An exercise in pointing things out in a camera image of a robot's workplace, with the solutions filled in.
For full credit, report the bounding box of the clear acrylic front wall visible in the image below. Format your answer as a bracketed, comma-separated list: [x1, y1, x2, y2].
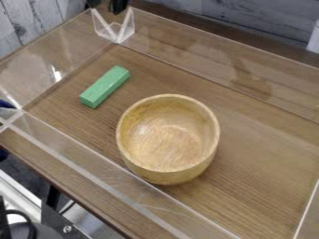
[0, 107, 240, 239]

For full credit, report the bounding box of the black metal mount plate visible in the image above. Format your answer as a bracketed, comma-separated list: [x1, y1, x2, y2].
[41, 204, 92, 239]

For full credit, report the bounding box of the green rectangular block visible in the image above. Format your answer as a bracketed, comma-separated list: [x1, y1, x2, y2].
[80, 65, 130, 108]

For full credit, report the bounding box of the brown wooden bowl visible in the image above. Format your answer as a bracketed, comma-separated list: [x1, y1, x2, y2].
[116, 93, 220, 185]

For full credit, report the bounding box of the black cable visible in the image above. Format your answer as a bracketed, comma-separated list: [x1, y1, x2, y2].
[4, 209, 38, 239]

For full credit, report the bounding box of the clear acrylic corner bracket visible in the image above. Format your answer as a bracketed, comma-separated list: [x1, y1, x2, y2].
[90, 8, 134, 44]

